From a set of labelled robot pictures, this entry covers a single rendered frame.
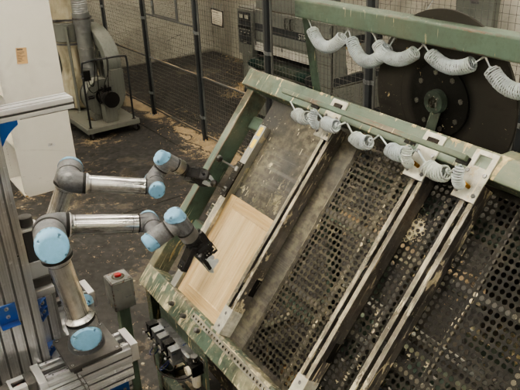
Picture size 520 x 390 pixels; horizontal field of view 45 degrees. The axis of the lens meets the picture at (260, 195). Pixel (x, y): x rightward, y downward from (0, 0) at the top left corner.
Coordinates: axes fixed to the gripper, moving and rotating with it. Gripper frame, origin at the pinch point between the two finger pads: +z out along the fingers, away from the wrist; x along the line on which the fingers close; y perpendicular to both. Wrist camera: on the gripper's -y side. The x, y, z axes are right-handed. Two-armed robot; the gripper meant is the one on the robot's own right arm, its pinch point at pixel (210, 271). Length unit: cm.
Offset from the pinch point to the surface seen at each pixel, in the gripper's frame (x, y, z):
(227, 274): 28.0, 9.7, 33.2
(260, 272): 6.1, 18.6, 26.5
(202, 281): 42, 0, 38
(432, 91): -15, 125, -1
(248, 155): 56, 60, 9
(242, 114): 79, 77, 3
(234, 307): 6.5, -0.4, 31.1
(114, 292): 75, -35, 31
